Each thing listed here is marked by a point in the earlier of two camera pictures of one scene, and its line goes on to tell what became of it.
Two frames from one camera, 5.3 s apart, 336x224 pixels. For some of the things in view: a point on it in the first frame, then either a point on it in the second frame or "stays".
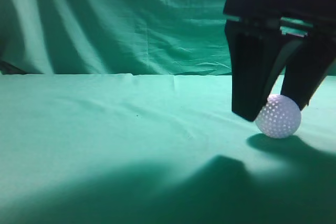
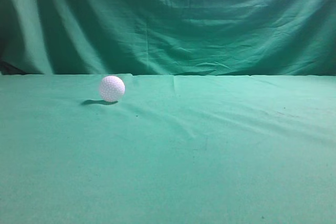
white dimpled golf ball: x=280 y=118 to x=112 y=88
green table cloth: x=149 y=149 stays
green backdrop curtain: x=113 y=23 stays
